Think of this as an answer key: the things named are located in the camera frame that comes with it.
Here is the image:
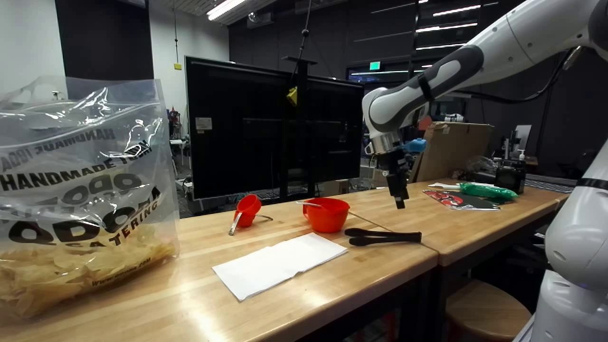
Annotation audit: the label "black camera device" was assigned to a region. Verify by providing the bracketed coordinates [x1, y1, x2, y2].
[494, 163, 527, 193]

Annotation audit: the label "black metal tongs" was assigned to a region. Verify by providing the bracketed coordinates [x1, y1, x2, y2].
[346, 227, 422, 246]

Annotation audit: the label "white paper napkin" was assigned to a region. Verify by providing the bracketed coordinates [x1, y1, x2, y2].
[213, 233, 348, 299]

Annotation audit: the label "brown cardboard board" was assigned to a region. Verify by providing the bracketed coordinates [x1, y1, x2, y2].
[411, 121, 494, 182]

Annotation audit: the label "orange measuring cup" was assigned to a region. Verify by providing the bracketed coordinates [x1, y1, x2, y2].
[303, 197, 350, 233]

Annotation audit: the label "round wooden stool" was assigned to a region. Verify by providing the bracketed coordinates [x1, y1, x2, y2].
[447, 278, 532, 342]

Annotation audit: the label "red printed packet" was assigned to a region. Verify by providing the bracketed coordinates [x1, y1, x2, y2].
[426, 187, 498, 210]

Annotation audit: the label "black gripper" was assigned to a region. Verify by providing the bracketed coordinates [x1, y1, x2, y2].
[380, 147, 409, 208]

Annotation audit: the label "green plastic bag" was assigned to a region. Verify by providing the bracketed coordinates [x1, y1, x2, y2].
[458, 182, 517, 201]

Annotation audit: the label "small red measuring cup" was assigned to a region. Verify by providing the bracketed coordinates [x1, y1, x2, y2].
[228, 193, 263, 235]

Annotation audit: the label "clear plastic chip bag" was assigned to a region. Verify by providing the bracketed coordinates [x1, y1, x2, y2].
[0, 77, 179, 316]

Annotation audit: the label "black monitor screen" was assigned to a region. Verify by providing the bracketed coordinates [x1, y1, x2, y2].
[187, 56, 363, 197]

